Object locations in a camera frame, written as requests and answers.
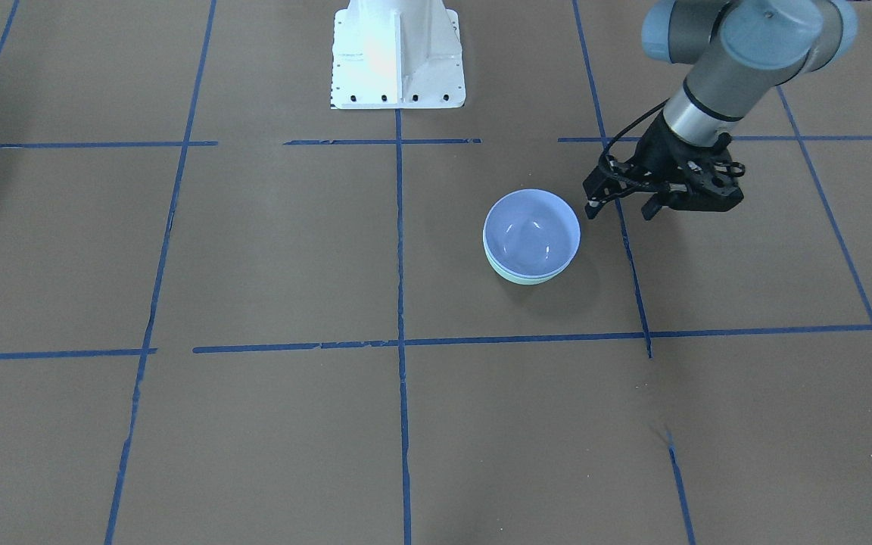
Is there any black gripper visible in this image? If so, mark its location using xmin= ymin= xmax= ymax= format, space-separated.
xmin=584 ymin=114 xmax=709 ymax=221

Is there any blue ceramic bowl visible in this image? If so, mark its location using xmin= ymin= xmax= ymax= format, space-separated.
xmin=481 ymin=188 xmax=581 ymax=273

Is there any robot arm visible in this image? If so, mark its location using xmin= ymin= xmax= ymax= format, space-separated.
xmin=584 ymin=1 xmax=859 ymax=220

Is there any green ceramic bowl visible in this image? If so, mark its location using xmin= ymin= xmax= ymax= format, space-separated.
xmin=484 ymin=247 xmax=574 ymax=285

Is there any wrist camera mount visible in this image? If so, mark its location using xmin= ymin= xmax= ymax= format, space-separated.
xmin=664 ymin=151 xmax=746 ymax=213

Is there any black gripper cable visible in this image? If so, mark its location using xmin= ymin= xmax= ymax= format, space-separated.
xmin=596 ymin=98 xmax=671 ymax=182

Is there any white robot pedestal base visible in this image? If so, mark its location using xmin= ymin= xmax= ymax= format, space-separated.
xmin=329 ymin=1 xmax=467 ymax=110

